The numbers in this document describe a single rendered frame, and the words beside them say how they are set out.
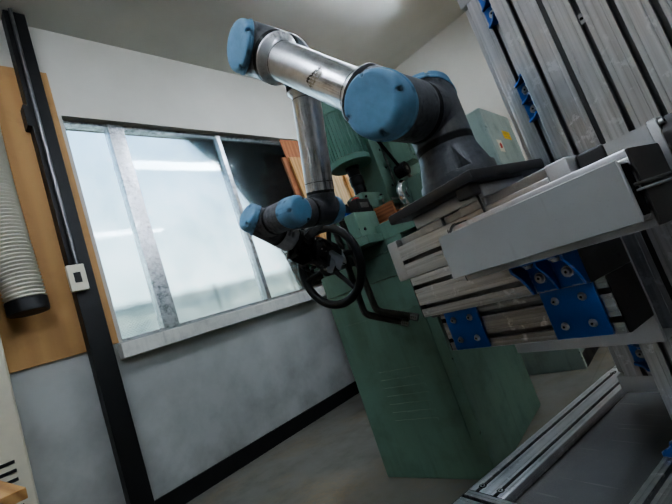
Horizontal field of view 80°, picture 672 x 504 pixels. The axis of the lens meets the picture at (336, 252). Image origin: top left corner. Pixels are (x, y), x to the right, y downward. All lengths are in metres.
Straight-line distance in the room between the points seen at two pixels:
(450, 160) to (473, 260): 0.24
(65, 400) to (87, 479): 0.36
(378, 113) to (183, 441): 2.05
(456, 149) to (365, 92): 0.20
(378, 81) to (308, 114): 0.39
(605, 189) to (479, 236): 0.17
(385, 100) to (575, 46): 0.35
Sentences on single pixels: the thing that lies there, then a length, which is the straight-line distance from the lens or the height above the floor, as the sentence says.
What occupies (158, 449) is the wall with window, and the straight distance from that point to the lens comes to 2.38.
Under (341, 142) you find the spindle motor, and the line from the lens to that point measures 1.65.
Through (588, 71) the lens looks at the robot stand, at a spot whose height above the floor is 0.92.
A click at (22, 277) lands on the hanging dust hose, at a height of 1.22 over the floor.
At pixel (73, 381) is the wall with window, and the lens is 2.28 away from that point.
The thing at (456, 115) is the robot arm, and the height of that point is 0.95.
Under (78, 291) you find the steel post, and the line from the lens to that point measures 2.26.
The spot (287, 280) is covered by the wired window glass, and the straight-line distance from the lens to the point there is 3.03.
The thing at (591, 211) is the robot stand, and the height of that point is 0.69.
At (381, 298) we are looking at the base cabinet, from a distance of 1.46.
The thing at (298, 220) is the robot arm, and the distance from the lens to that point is 0.93.
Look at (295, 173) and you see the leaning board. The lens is 3.23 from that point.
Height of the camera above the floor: 0.68
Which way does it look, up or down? 7 degrees up
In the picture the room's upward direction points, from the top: 19 degrees counter-clockwise
